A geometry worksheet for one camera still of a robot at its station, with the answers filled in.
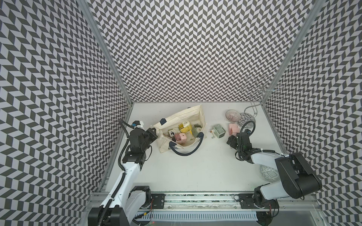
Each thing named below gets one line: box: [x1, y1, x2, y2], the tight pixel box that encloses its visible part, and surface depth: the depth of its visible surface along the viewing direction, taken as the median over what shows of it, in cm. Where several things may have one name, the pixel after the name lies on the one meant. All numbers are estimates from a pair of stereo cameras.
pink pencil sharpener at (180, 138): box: [173, 132, 188, 145], surface depth 93 cm
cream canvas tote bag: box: [150, 104, 208, 157], surface depth 85 cm
